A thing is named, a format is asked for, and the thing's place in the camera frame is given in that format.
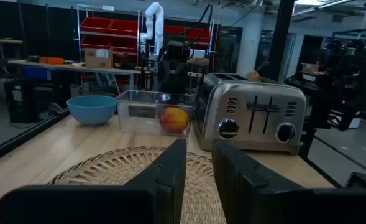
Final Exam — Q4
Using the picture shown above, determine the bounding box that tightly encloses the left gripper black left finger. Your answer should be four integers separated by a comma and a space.
0, 138, 188, 224

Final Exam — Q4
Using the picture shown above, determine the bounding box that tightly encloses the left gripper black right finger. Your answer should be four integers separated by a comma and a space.
211, 139, 366, 224

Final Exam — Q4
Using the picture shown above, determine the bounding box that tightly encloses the round woven straw placemat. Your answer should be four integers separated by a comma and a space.
47, 146, 227, 224

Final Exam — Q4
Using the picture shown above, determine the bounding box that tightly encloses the red yellow apple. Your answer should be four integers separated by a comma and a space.
159, 106, 190, 133

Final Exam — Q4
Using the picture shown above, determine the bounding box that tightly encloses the blue bowl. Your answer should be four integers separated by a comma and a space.
66, 95, 118, 126

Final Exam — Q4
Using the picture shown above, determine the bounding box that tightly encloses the clear plastic container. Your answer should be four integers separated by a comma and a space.
116, 90, 196, 138

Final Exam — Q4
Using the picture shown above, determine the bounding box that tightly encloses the stainless steel toaster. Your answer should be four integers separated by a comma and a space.
194, 73, 308, 156

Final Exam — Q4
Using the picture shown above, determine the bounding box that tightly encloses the bread slice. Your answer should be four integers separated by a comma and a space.
246, 70, 262, 82

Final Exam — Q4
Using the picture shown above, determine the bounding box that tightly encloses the black spare robot rig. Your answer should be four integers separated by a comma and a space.
286, 39, 366, 131

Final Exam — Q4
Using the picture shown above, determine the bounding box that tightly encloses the brown cardboard box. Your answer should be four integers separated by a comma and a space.
83, 47, 114, 70

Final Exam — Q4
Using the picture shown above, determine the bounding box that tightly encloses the white column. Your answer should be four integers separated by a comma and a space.
236, 15, 263, 77

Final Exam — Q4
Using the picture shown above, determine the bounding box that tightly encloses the red plastic storage bin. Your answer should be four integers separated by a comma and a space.
109, 19, 139, 37
163, 24, 186, 35
184, 27, 211, 44
80, 35, 114, 50
111, 37, 139, 54
80, 17, 112, 34

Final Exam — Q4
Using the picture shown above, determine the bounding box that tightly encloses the wooden workbench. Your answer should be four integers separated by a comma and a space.
7, 58, 142, 91

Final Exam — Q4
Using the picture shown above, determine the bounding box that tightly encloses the black pillar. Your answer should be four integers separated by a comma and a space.
257, 0, 296, 82

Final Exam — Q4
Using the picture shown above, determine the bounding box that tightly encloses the black cabinet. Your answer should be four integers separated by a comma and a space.
4, 80, 71, 124

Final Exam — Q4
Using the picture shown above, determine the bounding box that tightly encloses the orange tool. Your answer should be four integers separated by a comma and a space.
39, 56, 65, 65

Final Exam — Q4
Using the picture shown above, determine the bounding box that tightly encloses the blue crate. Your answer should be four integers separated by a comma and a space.
22, 65, 52, 80

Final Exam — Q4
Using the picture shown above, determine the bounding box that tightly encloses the metal shelf rack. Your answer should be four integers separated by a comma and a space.
76, 4, 216, 88

